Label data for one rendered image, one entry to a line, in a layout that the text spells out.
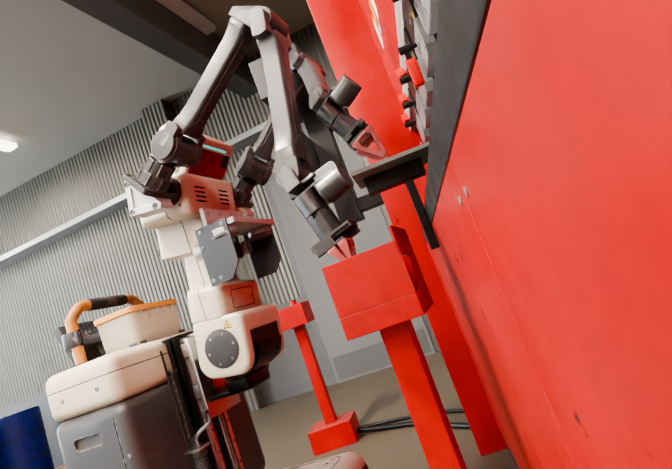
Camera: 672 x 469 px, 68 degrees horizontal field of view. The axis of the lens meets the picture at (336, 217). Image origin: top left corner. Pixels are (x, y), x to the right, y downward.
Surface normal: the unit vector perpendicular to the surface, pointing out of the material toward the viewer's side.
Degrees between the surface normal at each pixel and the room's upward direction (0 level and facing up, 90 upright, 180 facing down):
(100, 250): 90
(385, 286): 90
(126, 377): 90
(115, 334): 92
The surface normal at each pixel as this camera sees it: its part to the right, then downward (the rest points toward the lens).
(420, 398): -0.27, -0.06
